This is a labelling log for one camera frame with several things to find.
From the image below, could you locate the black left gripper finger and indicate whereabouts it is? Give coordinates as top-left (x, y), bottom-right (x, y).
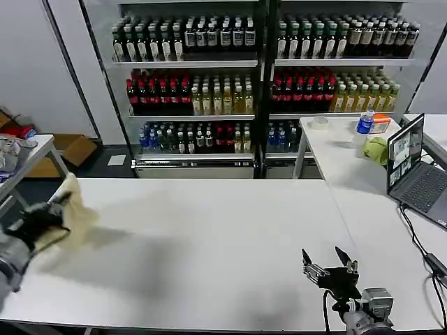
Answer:
top-left (50, 191), bottom-right (73, 212)
top-left (34, 228), bottom-right (72, 251)

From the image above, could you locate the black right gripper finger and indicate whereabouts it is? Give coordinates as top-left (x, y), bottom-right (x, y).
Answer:
top-left (334, 246), bottom-right (359, 277)
top-left (301, 248), bottom-right (331, 281)

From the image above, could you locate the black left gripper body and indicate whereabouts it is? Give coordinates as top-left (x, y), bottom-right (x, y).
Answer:
top-left (5, 202), bottom-right (71, 249)

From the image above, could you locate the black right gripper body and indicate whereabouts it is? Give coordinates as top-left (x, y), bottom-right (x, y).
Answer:
top-left (321, 266), bottom-right (362, 302)

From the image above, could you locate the beige cloth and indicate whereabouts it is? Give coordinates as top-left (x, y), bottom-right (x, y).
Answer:
top-left (33, 172), bottom-right (101, 262)

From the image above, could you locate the brown cardboard box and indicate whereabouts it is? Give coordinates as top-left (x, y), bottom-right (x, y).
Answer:
top-left (24, 133), bottom-right (98, 179)

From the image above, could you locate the small white table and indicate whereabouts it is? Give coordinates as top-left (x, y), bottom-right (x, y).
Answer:
top-left (0, 134), bottom-right (70, 218)

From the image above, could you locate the grey crumpled bag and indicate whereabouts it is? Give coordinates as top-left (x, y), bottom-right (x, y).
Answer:
top-left (0, 135), bottom-right (38, 174)

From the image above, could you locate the red package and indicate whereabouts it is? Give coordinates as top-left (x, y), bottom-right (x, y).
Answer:
top-left (0, 124), bottom-right (36, 141)

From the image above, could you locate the white side table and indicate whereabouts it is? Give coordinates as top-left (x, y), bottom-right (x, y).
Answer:
top-left (292, 117), bottom-right (406, 196)

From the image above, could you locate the dark grey laptop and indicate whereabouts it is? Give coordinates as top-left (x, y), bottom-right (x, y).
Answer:
top-left (386, 113), bottom-right (447, 230)

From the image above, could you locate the green crumpled cloth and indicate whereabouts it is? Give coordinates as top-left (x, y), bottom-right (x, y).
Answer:
top-left (362, 136), bottom-right (389, 166)

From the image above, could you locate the water bottle with blue label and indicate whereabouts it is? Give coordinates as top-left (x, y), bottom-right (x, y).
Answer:
top-left (352, 110), bottom-right (376, 149)

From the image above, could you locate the orange and white box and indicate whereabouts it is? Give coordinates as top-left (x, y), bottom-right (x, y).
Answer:
top-left (369, 112), bottom-right (393, 135)

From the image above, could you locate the shelf of drink bottles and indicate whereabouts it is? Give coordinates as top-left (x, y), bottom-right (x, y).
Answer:
top-left (82, 0), bottom-right (423, 180)

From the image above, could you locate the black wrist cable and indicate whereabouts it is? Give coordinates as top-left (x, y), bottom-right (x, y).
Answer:
top-left (322, 288), bottom-right (342, 333)

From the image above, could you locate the black laptop power cable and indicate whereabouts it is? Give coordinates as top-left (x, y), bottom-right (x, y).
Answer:
top-left (399, 204), bottom-right (447, 332)

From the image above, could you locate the black frame pole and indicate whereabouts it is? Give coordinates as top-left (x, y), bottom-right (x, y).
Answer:
top-left (41, 0), bottom-right (103, 144)
top-left (401, 20), bottom-right (447, 113)

